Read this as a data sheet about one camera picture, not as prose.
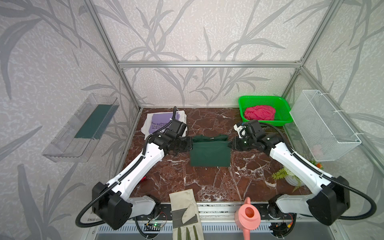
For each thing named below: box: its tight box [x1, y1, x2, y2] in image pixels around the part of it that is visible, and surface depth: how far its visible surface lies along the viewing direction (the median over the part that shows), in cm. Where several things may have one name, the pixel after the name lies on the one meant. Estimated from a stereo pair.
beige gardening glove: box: [169, 188, 205, 240], surface depth 73 cm
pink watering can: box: [234, 197, 261, 240], surface depth 64 cm
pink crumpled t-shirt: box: [244, 105, 276, 121], surface depth 113 cm
